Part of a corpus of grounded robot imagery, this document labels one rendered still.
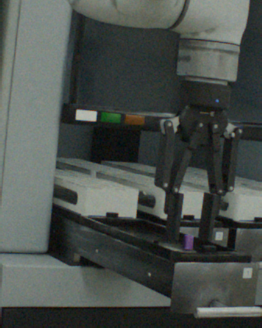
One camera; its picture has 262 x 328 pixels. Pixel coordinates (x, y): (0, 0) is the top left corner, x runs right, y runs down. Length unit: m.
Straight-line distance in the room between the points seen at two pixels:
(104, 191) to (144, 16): 0.39
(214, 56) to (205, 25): 0.05
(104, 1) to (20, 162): 0.42
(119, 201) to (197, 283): 0.36
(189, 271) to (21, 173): 0.43
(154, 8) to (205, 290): 0.39
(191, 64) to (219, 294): 0.33
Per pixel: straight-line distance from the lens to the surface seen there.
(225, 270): 1.27
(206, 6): 1.32
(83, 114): 1.57
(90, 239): 1.47
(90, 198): 1.54
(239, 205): 1.70
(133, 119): 1.60
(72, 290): 1.53
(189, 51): 1.34
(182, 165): 1.35
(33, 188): 1.57
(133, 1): 1.24
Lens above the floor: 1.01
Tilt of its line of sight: 3 degrees down
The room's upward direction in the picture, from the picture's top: 6 degrees clockwise
